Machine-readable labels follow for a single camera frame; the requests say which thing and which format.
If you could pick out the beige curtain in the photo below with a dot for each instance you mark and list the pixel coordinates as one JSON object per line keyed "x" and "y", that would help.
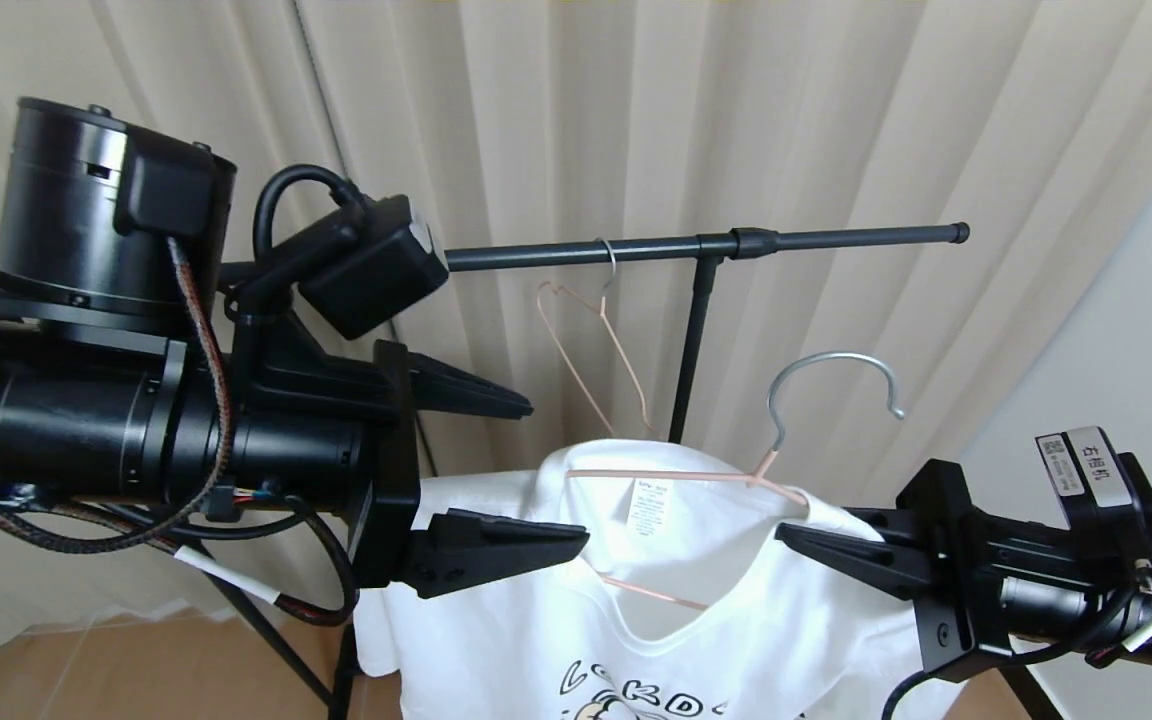
{"x": 836, "y": 120}

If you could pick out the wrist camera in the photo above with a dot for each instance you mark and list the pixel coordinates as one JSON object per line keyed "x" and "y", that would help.
{"x": 1086, "y": 470}
{"x": 366, "y": 270}

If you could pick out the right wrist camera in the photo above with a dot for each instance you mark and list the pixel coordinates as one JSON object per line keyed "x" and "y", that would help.
{"x": 1086, "y": 470}

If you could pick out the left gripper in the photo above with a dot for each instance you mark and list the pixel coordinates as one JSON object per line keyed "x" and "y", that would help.
{"x": 296, "y": 450}

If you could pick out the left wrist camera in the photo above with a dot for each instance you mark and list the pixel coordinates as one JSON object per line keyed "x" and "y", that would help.
{"x": 366, "y": 270}

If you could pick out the white printed T-shirt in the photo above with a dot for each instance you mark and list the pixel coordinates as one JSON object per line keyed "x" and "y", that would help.
{"x": 756, "y": 640}

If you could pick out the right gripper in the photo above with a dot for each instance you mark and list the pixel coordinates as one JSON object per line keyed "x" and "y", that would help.
{"x": 956, "y": 580}

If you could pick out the pink clothes hanger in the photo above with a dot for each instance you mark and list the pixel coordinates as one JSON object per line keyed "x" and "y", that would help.
{"x": 607, "y": 262}
{"x": 781, "y": 405}

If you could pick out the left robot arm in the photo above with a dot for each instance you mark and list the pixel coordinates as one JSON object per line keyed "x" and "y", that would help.
{"x": 56, "y": 200}

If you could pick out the black clothes rack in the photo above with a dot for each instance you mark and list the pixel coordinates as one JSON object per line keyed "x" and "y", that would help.
{"x": 836, "y": 238}

